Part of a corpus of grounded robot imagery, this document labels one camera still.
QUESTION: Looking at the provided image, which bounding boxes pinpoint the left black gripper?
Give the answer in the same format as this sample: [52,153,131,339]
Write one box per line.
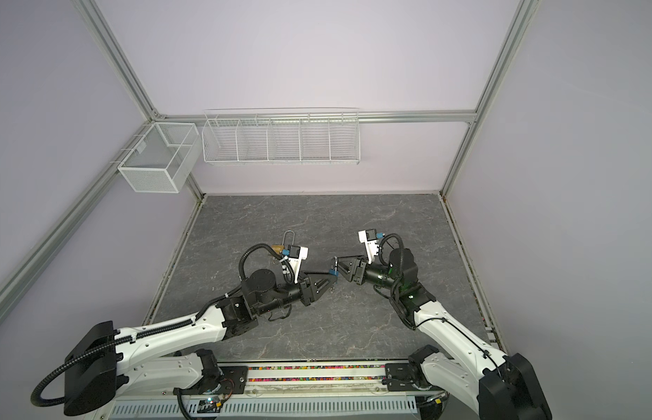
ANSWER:
[257,269,337,317]

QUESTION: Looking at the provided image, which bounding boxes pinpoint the brass padlock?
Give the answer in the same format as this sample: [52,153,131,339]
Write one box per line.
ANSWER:
[271,229,296,254]

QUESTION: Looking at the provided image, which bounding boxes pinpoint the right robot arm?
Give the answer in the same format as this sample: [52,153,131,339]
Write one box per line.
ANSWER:
[335,230,553,419]

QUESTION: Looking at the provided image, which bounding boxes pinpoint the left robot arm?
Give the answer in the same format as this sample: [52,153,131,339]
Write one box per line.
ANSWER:
[30,243,338,417]

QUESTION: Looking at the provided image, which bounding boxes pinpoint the white mesh box basket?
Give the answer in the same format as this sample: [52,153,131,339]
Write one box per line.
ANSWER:
[119,122,202,194]

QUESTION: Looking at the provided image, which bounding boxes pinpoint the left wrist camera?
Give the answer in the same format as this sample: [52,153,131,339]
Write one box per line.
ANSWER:
[280,245,308,284]

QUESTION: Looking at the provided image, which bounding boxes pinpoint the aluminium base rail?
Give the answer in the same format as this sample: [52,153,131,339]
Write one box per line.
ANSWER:
[91,359,538,404]

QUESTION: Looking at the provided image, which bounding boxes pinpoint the white wire shelf basket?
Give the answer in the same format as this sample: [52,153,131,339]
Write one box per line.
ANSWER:
[201,108,361,165]

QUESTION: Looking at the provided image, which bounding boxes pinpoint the white vented cable duct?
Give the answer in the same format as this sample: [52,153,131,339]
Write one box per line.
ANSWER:
[100,395,420,419]

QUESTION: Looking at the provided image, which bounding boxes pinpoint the aluminium frame profiles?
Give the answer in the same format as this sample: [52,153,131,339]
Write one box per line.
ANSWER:
[0,1,539,326]

